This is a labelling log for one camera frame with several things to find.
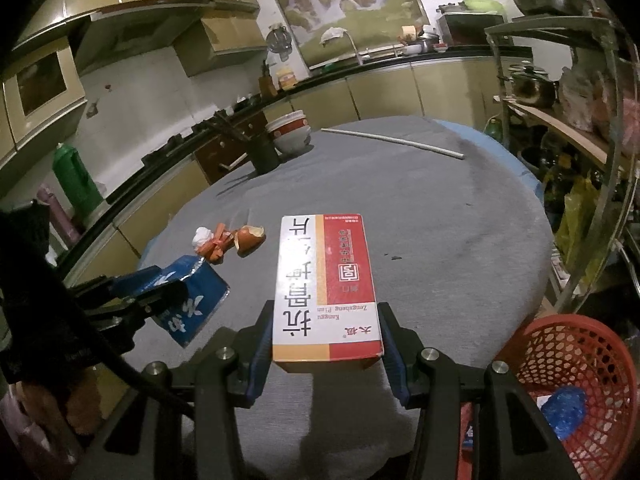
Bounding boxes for pile of dishes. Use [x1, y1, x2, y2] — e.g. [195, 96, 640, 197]
[399, 23, 449, 56]

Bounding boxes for metal cooking pot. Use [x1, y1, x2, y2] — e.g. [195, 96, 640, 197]
[499, 62, 559, 109]

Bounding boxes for brown eggshell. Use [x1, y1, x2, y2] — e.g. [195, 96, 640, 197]
[233, 224, 267, 259]

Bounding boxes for black gas stove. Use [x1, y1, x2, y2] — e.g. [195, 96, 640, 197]
[140, 94, 252, 167]

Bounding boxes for waterfall wall poster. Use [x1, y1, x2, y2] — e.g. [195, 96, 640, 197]
[257, 0, 426, 69]

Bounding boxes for metal range hood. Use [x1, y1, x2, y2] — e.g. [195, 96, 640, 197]
[10, 0, 261, 77]

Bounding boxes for large metal basin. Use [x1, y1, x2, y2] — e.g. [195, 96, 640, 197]
[503, 0, 591, 17]

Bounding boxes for blue undercloth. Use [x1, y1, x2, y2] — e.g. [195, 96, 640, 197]
[430, 120, 547, 207]

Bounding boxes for dark countertop oven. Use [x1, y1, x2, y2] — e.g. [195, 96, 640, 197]
[437, 10, 506, 47]

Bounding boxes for purple thermos flask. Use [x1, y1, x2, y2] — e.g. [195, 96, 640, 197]
[35, 185, 84, 249]

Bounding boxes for beige base cabinets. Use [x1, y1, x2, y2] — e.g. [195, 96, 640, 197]
[0, 45, 534, 341]

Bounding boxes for red and white medicine box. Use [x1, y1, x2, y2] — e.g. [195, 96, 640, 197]
[272, 214, 385, 374]

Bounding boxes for dark utensil holder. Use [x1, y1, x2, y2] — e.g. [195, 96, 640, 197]
[215, 110, 281, 174]

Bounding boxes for hanging metal strainer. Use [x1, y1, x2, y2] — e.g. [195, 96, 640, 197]
[264, 23, 294, 61]

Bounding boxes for red plastic mesh basket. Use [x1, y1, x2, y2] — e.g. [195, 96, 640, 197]
[459, 315, 639, 469]

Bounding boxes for yellow plastic bag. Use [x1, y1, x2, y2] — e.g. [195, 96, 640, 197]
[554, 175, 601, 282]

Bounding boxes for small beige wall cabinet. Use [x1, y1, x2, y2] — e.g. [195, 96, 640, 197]
[177, 15, 269, 79]

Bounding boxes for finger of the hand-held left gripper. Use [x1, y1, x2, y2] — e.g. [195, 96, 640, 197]
[65, 265, 172, 307]
[87, 300, 163, 348]

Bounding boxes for glass door wall cabinet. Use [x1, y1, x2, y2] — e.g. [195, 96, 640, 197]
[0, 35, 89, 197]

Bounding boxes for dark brown drawer cabinet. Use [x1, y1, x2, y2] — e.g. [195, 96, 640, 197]
[193, 110, 271, 186]

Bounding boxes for black cable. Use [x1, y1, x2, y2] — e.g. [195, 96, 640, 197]
[75, 305, 198, 418]

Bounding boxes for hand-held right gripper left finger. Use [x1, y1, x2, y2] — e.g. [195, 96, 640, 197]
[90, 301, 277, 480]

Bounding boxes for person's left hand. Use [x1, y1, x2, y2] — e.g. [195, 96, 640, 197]
[20, 365, 104, 436]

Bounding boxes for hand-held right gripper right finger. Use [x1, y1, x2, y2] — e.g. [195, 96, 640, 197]
[377, 301, 584, 480]

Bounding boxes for orange food scraps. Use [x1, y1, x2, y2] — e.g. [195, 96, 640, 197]
[199, 222, 236, 265]

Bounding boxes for brown knife block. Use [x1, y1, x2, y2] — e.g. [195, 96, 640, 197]
[257, 60, 277, 99]

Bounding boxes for long metal rod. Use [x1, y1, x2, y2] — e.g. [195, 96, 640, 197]
[321, 127, 466, 160]

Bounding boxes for green plastic bottle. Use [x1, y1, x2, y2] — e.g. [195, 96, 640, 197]
[482, 115, 506, 141]

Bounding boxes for metal faucet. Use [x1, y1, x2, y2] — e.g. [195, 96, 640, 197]
[320, 27, 364, 66]

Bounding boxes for metal storage rack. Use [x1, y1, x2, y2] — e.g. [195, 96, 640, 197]
[483, 14, 640, 317]

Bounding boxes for blue plastic bag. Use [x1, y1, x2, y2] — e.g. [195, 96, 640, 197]
[540, 386, 587, 442]

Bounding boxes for stack of red-rimmed bowls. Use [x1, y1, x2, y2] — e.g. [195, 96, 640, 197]
[265, 109, 312, 156]

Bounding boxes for green thermos flask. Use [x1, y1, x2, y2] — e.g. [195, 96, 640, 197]
[52, 142, 104, 221]

